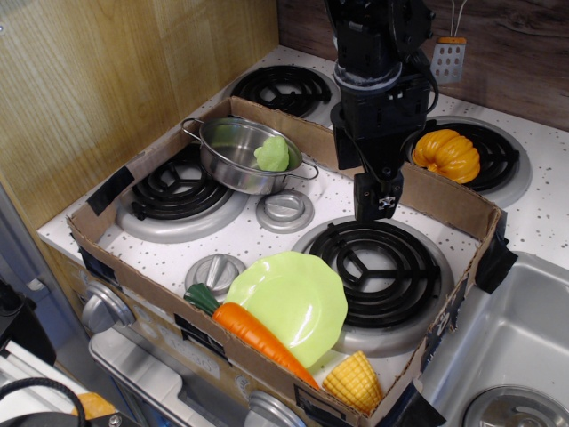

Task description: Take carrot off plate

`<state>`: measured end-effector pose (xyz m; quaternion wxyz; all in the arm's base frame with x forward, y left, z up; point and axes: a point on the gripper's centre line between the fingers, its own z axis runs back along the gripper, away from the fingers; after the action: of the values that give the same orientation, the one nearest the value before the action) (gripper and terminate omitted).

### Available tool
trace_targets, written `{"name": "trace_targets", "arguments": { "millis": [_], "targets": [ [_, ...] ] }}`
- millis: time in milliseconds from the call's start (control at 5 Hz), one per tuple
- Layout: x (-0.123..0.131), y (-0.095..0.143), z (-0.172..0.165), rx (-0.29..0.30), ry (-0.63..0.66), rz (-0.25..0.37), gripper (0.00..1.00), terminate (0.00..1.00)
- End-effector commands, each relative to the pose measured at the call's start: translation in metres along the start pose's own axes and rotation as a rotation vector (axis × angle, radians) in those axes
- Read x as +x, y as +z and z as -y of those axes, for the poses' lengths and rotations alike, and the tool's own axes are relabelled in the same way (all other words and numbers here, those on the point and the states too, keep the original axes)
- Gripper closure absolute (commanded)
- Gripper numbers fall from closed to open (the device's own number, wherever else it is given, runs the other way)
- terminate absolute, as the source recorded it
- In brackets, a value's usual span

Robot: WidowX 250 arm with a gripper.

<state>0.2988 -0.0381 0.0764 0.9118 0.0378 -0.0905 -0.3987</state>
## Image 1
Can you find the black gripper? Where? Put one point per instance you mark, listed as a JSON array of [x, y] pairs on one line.
[[369, 129]]

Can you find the orange toy carrot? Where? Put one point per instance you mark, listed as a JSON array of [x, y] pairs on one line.
[[239, 321]]

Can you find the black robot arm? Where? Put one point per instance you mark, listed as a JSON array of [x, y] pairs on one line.
[[387, 89]]

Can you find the light green plastic plate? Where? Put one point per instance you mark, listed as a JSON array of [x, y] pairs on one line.
[[298, 297]]

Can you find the orange toy pumpkin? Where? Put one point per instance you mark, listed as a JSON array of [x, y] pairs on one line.
[[448, 154]]

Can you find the front right black burner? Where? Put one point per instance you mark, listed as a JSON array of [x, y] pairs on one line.
[[389, 276]]

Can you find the black burner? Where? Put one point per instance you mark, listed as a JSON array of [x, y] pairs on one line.
[[298, 91], [178, 189], [389, 276], [498, 157]]

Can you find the silver centre stove knob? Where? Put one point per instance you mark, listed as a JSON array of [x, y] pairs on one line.
[[285, 212]]

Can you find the silver stove knob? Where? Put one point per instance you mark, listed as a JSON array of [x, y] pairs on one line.
[[285, 212], [217, 272]]

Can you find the green toy broccoli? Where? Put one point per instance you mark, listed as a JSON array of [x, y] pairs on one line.
[[273, 154]]

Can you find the back right black burner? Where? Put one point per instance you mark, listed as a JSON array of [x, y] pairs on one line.
[[498, 157]]

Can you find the back left black burner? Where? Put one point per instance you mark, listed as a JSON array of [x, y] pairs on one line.
[[298, 91]]

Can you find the cardboard fence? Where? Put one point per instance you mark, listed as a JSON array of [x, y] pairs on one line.
[[433, 196]]

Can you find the hanging metal spatula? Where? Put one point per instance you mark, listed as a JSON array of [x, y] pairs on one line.
[[449, 52]]

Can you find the small steel pot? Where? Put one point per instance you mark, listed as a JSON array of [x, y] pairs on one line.
[[227, 153]]

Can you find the silver front stove knob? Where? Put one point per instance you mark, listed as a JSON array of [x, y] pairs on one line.
[[217, 272]]

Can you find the yellow toy corn cob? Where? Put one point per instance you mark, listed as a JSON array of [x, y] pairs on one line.
[[355, 383]]

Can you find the front left black burner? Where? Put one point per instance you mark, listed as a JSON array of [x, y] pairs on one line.
[[178, 189]]

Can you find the metal sink basin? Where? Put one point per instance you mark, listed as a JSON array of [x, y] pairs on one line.
[[506, 362]]

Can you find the silver right oven knob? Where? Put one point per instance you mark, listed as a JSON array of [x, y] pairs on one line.
[[268, 411]]

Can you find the silver oven knob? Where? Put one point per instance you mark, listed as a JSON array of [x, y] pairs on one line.
[[268, 411], [104, 309]]

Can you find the silver left oven knob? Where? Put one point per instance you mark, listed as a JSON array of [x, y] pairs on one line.
[[104, 309]]

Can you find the orange object bottom left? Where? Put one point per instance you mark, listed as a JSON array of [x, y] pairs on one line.
[[95, 406]]

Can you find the silver oven door handle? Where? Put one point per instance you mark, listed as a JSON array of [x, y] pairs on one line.
[[174, 391]]

